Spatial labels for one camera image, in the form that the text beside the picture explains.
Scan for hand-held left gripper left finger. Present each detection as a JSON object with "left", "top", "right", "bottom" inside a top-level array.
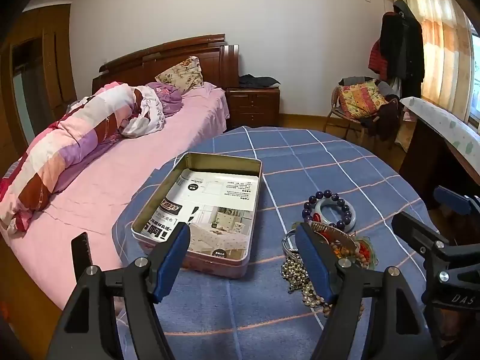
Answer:
[{"left": 45, "top": 222, "right": 192, "bottom": 360}]

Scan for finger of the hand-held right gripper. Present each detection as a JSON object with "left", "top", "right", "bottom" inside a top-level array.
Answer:
[
  {"left": 433, "top": 185, "right": 480, "bottom": 216},
  {"left": 391, "top": 212, "right": 456, "bottom": 261}
]

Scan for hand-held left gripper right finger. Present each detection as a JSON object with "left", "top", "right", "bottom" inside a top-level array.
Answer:
[{"left": 294, "top": 222, "right": 437, "bottom": 360}]

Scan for gold bead necklace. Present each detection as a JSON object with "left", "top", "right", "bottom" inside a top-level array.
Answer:
[{"left": 281, "top": 256, "right": 313, "bottom": 295}]

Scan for pearl necklace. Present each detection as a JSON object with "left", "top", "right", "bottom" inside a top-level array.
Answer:
[{"left": 301, "top": 284, "right": 365, "bottom": 320}]

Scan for silver bangle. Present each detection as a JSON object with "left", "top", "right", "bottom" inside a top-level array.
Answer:
[{"left": 282, "top": 229, "right": 301, "bottom": 262}]

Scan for brass fan pendant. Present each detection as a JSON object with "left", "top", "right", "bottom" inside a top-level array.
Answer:
[{"left": 309, "top": 222, "right": 351, "bottom": 244}]

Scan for wooden bead string orange tassel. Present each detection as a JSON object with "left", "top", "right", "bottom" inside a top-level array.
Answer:
[{"left": 330, "top": 237, "right": 377, "bottom": 271}]

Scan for pale jade bangle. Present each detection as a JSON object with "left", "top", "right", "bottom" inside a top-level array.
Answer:
[{"left": 312, "top": 198, "right": 356, "bottom": 233}]

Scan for rectangular metal tin box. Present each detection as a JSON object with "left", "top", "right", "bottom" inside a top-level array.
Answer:
[{"left": 130, "top": 152, "right": 263, "bottom": 280}]

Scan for purple bead bracelet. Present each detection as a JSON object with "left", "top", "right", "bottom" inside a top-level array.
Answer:
[{"left": 302, "top": 190, "right": 351, "bottom": 233}]

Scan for wooden desk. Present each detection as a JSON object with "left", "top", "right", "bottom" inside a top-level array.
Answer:
[{"left": 398, "top": 97, "right": 480, "bottom": 211}]

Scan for printed paper liner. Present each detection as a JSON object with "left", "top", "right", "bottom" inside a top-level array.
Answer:
[{"left": 140, "top": 169, "right": 260, "bottom": 261}]

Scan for white patterned desk cloth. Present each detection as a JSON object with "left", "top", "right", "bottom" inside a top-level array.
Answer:
[{"left": 399, "top": 97, "right": 480, "bottom": 166}]

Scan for dark clothes pile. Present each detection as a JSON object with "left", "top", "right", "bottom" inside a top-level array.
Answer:
[{"left": 360, "top": 95, "right": 402, "bottom": 142}]

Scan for blue checked tablecloth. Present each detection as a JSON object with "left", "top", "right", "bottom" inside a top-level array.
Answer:
[{"left": 112, "top": 125, "right": 451, "bottom": 360}]

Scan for bed with pink sheet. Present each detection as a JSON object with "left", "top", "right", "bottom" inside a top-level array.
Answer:
[{"left": 0, "top": 80, "right": 230, "bottom": 319}]

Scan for patterned orange cushion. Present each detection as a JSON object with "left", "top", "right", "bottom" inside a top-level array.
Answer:
[{"left": 337, "top": 81, "right": 387, "bottom": 119}]

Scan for wooden chair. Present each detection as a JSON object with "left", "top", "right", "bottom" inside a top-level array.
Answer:
[{"left": 324, "top": 77, "right": 399, "bottom": 144}]

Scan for purple cloth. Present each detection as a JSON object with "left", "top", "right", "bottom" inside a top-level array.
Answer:
[{"left": 144, "top": 81, "right": 184, "bottom": 118}]

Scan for pink striped quilt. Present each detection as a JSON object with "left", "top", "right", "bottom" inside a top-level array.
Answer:
[{"left": 0, "top": 82, "right": 166, "bottom": 234}]

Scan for hanging dark coats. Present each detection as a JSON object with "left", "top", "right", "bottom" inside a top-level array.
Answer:
[{"left": 368, "top": 0, "right": 425, "bottom": 88}]

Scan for orange checked curtain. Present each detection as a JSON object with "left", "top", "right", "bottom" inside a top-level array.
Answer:
[{"left": 388, "top": 0, "right": 474, "bottom": 121}]

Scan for wooden nightstand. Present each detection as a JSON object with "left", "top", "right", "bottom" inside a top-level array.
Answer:
[{"left": 225, "top": 86, "right": 281, "bottom": 133}]

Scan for floral pillow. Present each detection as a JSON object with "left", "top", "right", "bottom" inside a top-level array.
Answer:
[{"left": 155, "top": 56, "right": 204, "bottom": 94}]

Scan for dark folded clothes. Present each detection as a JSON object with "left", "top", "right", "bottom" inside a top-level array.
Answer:
[{"left": 239, "top": 74, "right": 281, "bottom": 88}]

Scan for wooden headboard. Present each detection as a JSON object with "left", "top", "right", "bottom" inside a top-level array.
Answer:
[{"left": 92, "top": 34, "right": 241, "bottom": 94}]

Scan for wooden wardrobe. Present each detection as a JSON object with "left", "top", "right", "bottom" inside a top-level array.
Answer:
[{"left": 0, "top": 4, "right": 77, "bottom": 166}]

